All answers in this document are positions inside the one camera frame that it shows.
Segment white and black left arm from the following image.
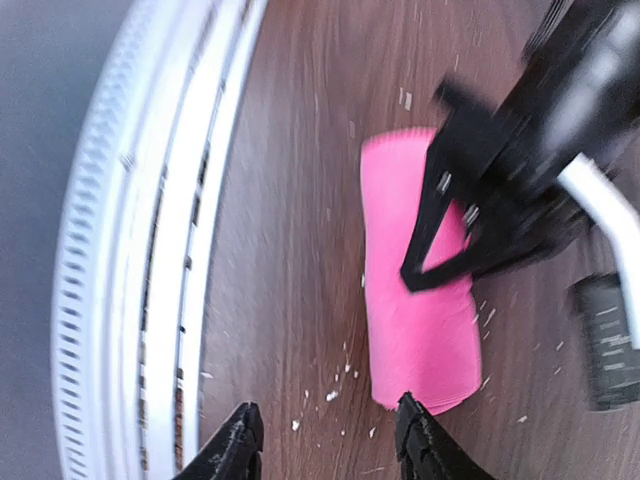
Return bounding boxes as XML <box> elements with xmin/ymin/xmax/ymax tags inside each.
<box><xmin>400</xmin><ymin>1</ymin><xmax>639</xmax><ymax>292</ymax></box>

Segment pink towel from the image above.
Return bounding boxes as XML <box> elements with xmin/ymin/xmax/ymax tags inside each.
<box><xmin>360</xmin><ymin>127</ymin><xmax>482</xmax><ymax>415</ymax></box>

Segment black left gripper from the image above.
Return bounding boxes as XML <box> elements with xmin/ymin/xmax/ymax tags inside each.
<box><xmin>400</xmin><ymin>75</ymin><xmax>594</xmax><ymax>292</ymax></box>

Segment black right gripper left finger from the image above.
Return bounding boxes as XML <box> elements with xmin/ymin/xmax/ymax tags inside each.
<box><xmin>179</xmin><ymin>402</ymin><xmax>264</xmax><ymax>480</ymax></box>

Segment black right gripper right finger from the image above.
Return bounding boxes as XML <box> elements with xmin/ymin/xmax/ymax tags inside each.
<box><xmin>395</xmin><ymin>392</ymin><xmax>493</xmax><ymax>480</ymax></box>

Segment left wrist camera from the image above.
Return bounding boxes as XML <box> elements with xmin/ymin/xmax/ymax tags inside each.
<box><xmin>557</xmin><ymin>152</ymin><xmax>640</xmax><ymax>414</ymax></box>

